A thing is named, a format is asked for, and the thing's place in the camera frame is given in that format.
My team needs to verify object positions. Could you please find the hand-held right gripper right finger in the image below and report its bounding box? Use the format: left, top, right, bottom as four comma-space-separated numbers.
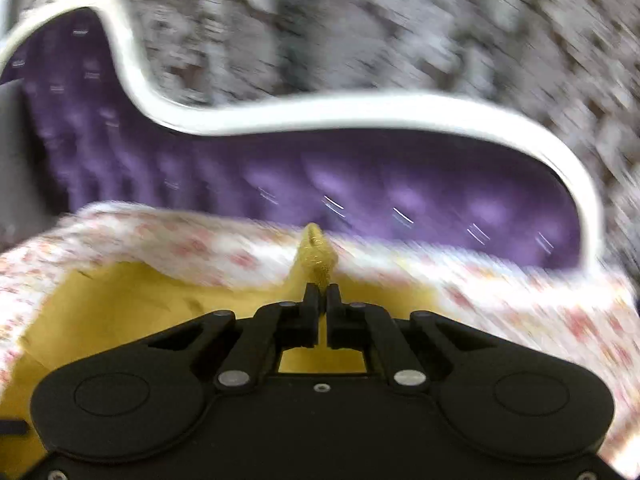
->
325, 282, 497, 396

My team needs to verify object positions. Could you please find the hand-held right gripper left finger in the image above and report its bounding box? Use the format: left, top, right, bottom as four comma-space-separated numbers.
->
145, 282, 321, 394

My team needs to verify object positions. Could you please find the yellow knit garment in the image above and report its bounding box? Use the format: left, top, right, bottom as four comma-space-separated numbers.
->
0, 222, 403, 480

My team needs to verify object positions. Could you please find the purple tufted headboard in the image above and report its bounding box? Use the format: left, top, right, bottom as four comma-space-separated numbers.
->
0, 0, 608, 273

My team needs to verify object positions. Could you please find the floral blanket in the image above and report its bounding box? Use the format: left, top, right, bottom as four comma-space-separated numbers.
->
0, 202, 640, 478

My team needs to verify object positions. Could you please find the grey cushion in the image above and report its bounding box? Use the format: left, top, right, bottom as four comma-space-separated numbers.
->
0, 82, 68, 253

